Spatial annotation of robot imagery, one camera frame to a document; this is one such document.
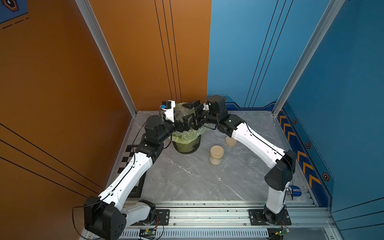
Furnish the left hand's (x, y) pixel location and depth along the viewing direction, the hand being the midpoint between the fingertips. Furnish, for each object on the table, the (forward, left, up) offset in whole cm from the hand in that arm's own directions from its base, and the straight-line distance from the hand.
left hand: (187, 111), depth 70 cm
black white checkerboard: (-27, +27, -34) cm, 51 cm away
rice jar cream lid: (-9, -16, -26) cm, 31 cm away
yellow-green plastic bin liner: (-5, 0, -13) cm, 14 cm away
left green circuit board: (-44, +19, -39) cm, 62 cm away
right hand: (+1, +2, -1) cm, 2 cm away
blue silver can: (-25, -58, -34) cm, 72 cm away
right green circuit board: (-43, -45, -36) cm, 72 cm away
